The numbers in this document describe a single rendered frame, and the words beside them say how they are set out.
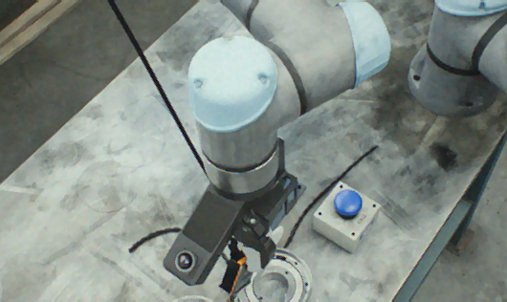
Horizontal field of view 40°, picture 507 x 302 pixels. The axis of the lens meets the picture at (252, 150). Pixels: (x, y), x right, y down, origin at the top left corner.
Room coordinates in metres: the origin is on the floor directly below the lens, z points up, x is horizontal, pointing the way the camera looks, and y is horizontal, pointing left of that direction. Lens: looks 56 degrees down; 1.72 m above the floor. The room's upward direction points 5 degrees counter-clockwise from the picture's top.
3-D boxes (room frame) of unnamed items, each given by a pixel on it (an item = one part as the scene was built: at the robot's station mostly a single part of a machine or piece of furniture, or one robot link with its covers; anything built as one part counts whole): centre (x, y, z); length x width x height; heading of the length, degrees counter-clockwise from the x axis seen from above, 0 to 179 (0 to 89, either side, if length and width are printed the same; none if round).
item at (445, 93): (0.73, -0.35, 0.85); 0.15 x 0.15 x 0.10
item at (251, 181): (0.38, 0.01, 1.15); 0.08 x 0.08 x 0.05
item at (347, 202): (0.48, -0.13, 0.85); 0.04 x 0.04 x 0.05
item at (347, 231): (0.48, -0.13, 0.82); 0.08 x 0.07 x 0.05; 139
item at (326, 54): (0.44, -0.07, 1.23); 0.11 x 0.11 x 0.08; 28
